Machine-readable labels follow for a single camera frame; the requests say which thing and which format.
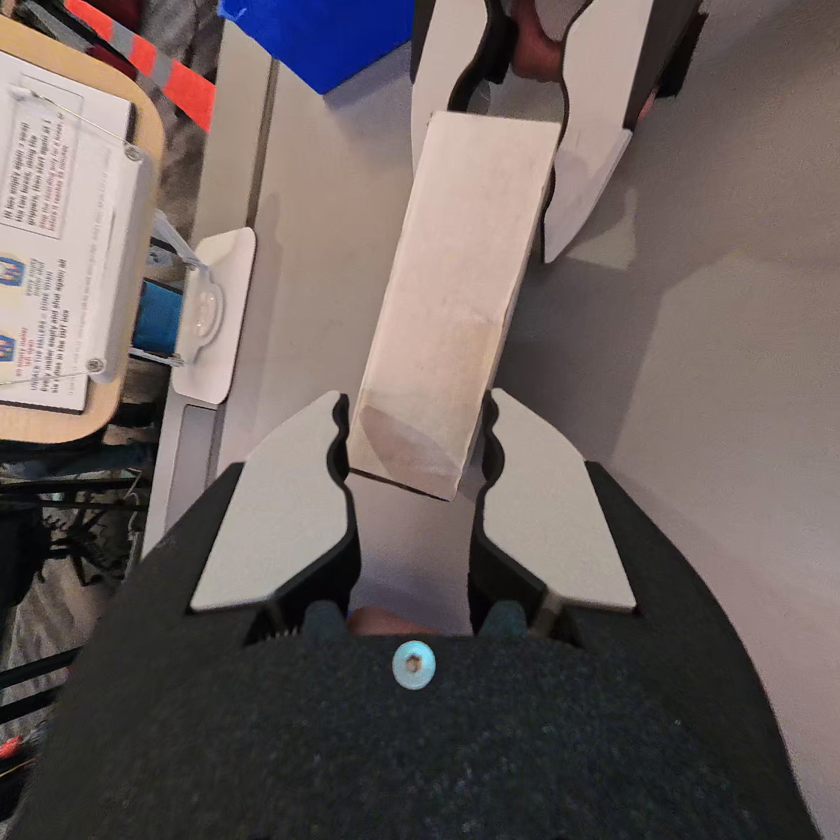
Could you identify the wooden sign board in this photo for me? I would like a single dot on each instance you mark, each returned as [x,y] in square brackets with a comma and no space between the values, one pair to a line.
[141,131]

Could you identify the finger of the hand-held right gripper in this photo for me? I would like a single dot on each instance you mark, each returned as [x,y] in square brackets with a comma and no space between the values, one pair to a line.
[436,59]
[590,131]

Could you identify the white stand base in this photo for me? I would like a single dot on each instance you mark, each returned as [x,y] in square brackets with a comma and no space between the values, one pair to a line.
[229,262]

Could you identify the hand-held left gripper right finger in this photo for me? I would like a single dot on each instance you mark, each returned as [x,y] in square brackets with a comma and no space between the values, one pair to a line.
[558,518]

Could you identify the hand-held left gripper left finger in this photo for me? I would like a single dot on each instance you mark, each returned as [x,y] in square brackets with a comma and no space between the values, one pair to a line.
[275,518]

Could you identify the white cardboard box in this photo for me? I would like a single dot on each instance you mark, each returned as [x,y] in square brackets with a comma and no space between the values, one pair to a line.
[453,275]

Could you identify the orange grey striped bar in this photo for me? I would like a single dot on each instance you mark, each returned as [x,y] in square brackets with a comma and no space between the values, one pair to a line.
[170,72]

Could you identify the printed instruction sheet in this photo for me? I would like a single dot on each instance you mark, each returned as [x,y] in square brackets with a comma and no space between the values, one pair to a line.
[52,229]

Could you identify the black chair base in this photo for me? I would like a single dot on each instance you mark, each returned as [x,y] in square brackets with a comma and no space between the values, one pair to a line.
[85,525]

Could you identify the person's right hand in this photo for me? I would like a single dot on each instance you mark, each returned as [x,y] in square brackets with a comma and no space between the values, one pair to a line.
[535,52]

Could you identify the blue plastic bin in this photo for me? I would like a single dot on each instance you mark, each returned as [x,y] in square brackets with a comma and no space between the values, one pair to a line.
[328,39]

